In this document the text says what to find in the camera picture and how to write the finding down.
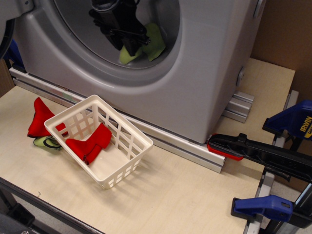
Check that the short aluminium rail block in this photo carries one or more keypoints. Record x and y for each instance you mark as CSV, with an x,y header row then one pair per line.
x,y
239,106

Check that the grey toy washing machine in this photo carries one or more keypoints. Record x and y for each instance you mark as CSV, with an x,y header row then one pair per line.
x,y
184,91

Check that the white plastic basket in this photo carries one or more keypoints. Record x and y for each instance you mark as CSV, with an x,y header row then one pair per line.
x,y
121,157

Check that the blue Irwin clamp upper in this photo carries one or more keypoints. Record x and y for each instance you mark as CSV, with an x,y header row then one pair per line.
x,y
296,120

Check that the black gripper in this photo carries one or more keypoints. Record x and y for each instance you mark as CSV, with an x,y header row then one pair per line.
x,y
118,22

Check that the red cloth in basket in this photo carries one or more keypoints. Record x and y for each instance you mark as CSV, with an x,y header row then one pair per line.
x,y
89,149

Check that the red cloth behind basket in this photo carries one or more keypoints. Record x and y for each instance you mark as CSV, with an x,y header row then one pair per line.
x,y
42,114

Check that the long aluminium rail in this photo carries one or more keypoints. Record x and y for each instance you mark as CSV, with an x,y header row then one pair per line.
x,y
186,148

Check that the black red bar clamp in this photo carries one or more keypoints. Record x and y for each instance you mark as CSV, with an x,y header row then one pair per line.
x,y
280,160

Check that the blue clamp lower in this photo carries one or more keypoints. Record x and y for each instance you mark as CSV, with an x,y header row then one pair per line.
x,y
276,208

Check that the light green cloth on table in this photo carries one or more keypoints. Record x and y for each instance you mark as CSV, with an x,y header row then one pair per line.
x,y
47,142

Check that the brown cardboard panel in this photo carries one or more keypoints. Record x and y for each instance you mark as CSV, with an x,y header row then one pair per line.
x,y
284,38

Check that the black table frame edge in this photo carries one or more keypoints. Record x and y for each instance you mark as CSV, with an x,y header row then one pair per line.
x,y
23,213

